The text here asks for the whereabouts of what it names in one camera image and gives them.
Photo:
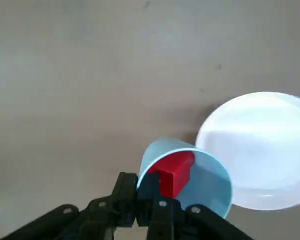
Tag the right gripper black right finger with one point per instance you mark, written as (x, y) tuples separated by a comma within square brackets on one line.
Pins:
[(162, 220)]

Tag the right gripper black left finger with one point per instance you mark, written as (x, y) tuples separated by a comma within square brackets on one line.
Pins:
[(125, 195)]

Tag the red block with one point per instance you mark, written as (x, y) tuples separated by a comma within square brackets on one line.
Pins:
[(175, 172)]

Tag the blue plastic cup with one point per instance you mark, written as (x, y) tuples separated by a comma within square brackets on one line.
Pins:
[(207, 185)]

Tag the pink round plate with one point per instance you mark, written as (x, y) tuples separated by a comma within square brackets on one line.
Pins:
[(260, 150)]

